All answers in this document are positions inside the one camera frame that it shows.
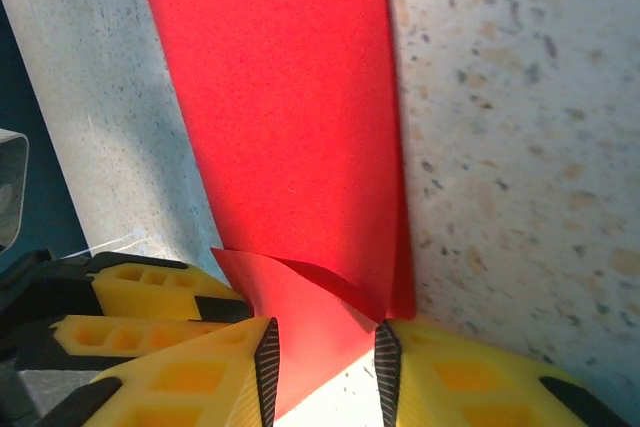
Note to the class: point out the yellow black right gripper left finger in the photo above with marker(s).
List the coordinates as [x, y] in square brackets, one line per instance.
[200, 387]

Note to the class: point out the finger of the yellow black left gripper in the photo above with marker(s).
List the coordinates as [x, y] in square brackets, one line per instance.
[150, 292]
[125, 337]

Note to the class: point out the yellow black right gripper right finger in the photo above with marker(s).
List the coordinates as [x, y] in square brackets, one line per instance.
[460, 387]

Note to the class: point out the red square paper sheet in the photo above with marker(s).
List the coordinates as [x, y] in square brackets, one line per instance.
[280, 97]

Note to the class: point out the grey metal bracket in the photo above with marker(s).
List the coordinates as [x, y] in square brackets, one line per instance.
[12, 187]

